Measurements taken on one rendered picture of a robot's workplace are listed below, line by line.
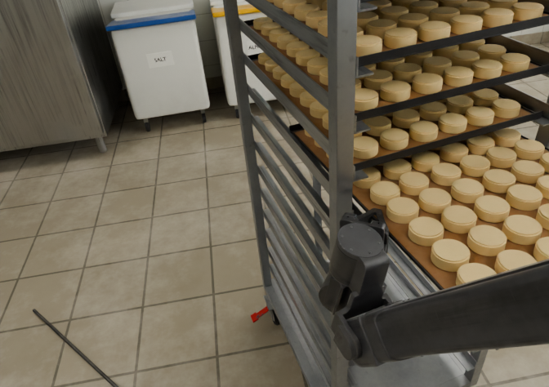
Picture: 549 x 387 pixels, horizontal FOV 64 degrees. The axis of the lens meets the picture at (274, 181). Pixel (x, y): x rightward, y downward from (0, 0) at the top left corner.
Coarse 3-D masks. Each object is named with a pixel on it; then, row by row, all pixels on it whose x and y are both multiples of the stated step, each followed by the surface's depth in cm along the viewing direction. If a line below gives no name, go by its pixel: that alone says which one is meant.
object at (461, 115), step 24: (264, 72) 113; (288, 96) 100; (312, 96) 95; (456, 96) 89; (480, 96) 88; (312, 120) 90; (384, 120) 84; (408, 120) 83; (432, 120) 86; (456, 120) 81; (480, 120) 82; (504, 120) 84; (360, 144) 77; (384, 144) 79; (408, 144) 80
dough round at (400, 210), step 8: (392, 200) 72; (400, 200) 72; (408, 200) 72; (392, 208) 70; (400, 208) 70; (408, 208) 70; (416, 208) 70; (392, 216) 70; (400, 216) 69; (408, 216) 69; (416, 216) 70
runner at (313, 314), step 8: (272, 232) 158; (272, 240) 154; (280, 248) 151; (280, 256) 144; (288, 264) 144; (288, 272) 138; (296, 280) 138; (296, 288) 134; (304, 296) 133; (304, 304) 129; (312, 304) 131; (312, 312) 128; (312, 320) 125; (320, 320) 126; (320, 328) 124; (320, 336) 121; (328, 336) 121; (328, 344) 119; (328, 352) 117; (352, 376) 111; (352, 384) 110
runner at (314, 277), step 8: (264, 192) 147; (264, 200) 144; (272, 200) 143; (272, 208) 136; (280, 216) 136; (280, 224) 131; (288, 232) 130; (288, 240) 126; (296, 240) 127; (296, 248) 121; (304, 256) 122; (304, 264) 117; (312, 264) 119; (312, 272) 117; (312, 280) 113; (320, 280) 114
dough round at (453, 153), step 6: (450, 144) 86; (456, 144) 85; (462, 144) 85; (444, 150) 84; (450, 150) 83; (456, 150) 83; (462, 150) 83; (444, 156) 84; (450, 156) 83; (456, 156) 82; (462, 156) 83
